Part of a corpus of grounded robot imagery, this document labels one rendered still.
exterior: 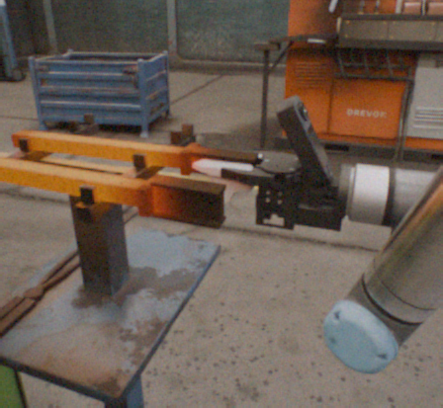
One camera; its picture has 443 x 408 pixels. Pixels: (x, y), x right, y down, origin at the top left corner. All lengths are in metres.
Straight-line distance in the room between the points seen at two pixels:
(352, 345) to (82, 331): 0.42
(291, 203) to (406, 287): 0.18
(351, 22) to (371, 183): 2.86
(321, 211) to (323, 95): 3.03
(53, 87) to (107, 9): 4.68
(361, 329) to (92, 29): 8.79
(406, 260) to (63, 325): 0.52
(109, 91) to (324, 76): 1.97
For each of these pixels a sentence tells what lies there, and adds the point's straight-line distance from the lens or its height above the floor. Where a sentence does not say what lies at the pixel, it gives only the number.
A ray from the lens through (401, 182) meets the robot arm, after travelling 0.53.
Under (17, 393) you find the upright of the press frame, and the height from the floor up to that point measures 0.28.
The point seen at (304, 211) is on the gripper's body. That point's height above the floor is 0.93.
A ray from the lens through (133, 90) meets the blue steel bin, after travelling 3.98.
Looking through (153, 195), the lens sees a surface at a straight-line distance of 0.47.
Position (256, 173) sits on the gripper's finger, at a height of 0.99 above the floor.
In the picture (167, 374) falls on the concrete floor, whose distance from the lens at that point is 1.58.
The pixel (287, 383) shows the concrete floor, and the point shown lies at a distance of 1.56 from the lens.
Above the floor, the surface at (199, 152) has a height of 1.00.
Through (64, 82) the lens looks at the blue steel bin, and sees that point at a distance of 4.30.
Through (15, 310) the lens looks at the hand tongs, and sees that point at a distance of 0.76.
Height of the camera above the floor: 1.19
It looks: 24 degrees down
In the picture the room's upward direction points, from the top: straight up
